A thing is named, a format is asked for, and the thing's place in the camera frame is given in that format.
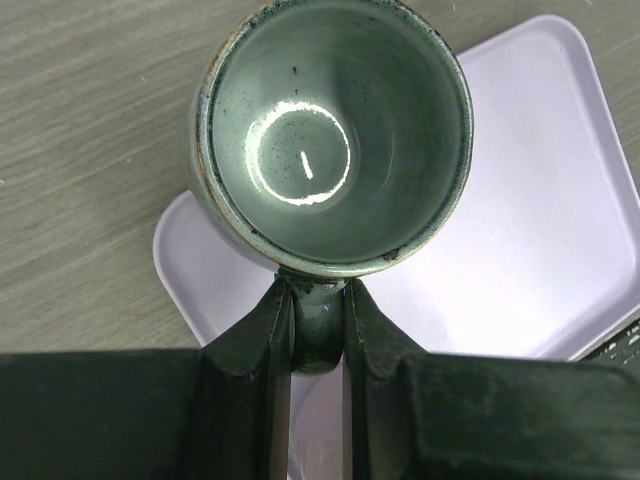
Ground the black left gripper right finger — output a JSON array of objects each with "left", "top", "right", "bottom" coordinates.
[{"left": 343, "top": 280, "right": 639, "bottom": 479}]

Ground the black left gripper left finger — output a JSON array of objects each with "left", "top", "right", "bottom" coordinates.
[{"left": 1, "top": 279, "right": 293, "bottom": 479}]

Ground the grey ceramic mug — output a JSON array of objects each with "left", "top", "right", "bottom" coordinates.
[{"left": 184, "top": 1, "right": 474, "bottom": 374}]

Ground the lavender plastic tray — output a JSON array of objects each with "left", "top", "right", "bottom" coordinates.
[{"left": 151, "top": 13, "right": 640, "bottom": 480}]

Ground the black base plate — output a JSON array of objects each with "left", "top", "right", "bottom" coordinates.
[{"left": 585, "top": 319, "right": 640, "bottom": 376}]

